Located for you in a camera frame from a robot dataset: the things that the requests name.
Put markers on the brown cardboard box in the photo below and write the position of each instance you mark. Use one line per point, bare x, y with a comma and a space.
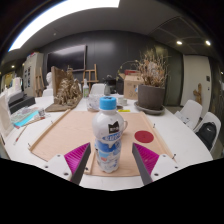
131, 86

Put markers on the white shell chair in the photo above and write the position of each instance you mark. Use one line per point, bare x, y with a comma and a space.
193, 110
97, 89
213, 118

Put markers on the white canvas panel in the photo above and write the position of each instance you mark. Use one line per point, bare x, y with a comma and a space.
5, 116

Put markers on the black backpack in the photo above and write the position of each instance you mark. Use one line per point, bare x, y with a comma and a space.
206, 135

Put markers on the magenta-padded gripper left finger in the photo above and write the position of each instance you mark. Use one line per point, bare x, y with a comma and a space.
56, 165

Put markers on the colourful printed book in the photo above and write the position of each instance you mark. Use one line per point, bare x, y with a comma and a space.
25, 116

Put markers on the small yellow strip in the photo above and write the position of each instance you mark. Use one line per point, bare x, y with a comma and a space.
124, 110

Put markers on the grey plant pot saucer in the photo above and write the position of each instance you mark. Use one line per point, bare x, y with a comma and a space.
156, 111

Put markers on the thin pencil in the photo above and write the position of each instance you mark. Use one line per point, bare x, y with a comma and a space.
20, 135

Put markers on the black flat box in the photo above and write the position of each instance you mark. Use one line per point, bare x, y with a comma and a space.
20, 101

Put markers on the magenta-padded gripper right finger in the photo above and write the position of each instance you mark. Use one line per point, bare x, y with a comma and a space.
165, 166

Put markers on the white blue-capped drink bottle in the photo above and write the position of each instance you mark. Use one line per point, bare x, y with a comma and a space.
108, 133

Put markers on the flat round red coaster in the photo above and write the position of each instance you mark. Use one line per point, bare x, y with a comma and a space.
144, 136

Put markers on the wooden standing figure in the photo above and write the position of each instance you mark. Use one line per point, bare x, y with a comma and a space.
198, 95

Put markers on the dried plant in grey pot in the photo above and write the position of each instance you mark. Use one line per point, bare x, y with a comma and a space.
150, 96

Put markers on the red box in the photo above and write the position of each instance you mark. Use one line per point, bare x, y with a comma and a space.
132, 71

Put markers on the black wall screen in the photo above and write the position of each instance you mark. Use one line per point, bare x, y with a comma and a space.
66, 58

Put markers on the open newspaper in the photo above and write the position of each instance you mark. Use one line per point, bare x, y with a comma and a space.
93, 101

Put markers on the long ceiling light panel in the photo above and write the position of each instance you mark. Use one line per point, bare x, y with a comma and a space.
66, 11

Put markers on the wooden easel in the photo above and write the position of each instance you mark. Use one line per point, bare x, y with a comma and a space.
90, 75

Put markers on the small white cup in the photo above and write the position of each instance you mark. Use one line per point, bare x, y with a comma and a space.
122, 101

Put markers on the round ceiling spotlight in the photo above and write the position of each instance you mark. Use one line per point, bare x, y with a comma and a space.
179, 42
208, 42

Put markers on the white cabinet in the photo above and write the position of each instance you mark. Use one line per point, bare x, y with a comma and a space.
31, 73

